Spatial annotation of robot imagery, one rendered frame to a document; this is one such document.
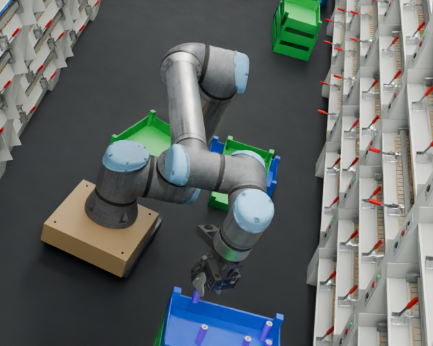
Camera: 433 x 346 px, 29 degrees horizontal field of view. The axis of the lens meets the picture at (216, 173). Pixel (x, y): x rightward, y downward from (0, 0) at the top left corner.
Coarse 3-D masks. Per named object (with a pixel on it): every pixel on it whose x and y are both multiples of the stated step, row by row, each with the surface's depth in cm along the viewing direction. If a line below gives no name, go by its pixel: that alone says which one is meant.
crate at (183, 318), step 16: (176, 288) 221; (176, 304) 223; (192, 304) 225; (208, 304) 224; (176, 320) 223; (192, 320) 225; (208, 320) 227; (224, 320) 228; (240, 320) 227; (256, 320) 227; (272, 320) 226; (176, 336) 219; (192, 336) 221; (208, 336) 222; (224, 336) 224; (240, 336) 225; (256, 336) 227; (272, 336) 228
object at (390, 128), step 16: (384, 128) 277; (400, 128) 275; (384, 144) 273; (384, 160) 266; (384, 176) 259; (384, 192) 252; (400, 192) 252; (384, 208) 246; (384, 224) 244; (400, 224) 239
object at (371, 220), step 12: (360, 168) 288; (372, 168) 287; (360, 180) 289; (372, 180) 289; (360, 192) 283; (372, 192) 283; (360, 204) 278; (372, 204) 275; (360, 216) 273; (372, 216) 273; (360, 228) 268; (372, 228) 268; (360, 240) 263; (372, 240) 263; (384, 240) 259; (360, 252) 259; (372, 252) 253; (384, 252) 256; (360, 264) 254; (372, 264) 254; (360, 276) 250; (372, 276) 250; (360, 288) 239
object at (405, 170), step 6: (402, 132) 273; (402, 138) 271; (396, 144) 270; (402, 144) 268; (402, 150) 265; (402, 156) 262; (396, 162) 263; (402, 162) 260; (396, 168) 260; (402, 168) 258; (408, 168) 257; (402, 174) 257; (408, 174) 254; (408, 180) 252; (402, 186) 252; (408, 186) 250; (408, 192) 247; (402, 198) 247; (408, 198) 245; (408, 204) 243; (408, 210) 240; (402, 216) 240
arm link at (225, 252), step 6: (216, 234) 198; (216, 240) 197; (222, 240) 200; (216, 246) 197; (222, 246) 195; (222, 252) 196; (228, 252) 195; (234, 252) 195; (240, 252) 195; (246, 252) 196; (228, 258) 197; (234, 258) 196; (240, 258) 197
